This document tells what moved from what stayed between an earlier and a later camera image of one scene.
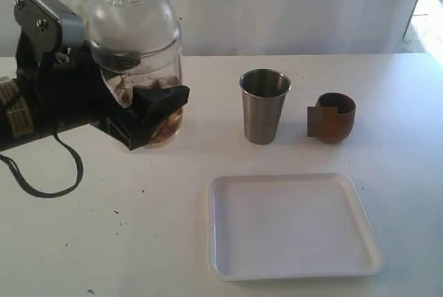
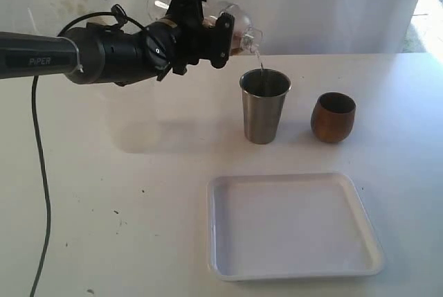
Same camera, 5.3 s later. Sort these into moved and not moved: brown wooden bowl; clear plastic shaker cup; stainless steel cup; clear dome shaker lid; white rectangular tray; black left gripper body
Moved: clear plastic shaker cup; black left gripper body; clear dome shaker lid
Not moved: white rectangular tray; brown wooden bowl; stainless steel cup
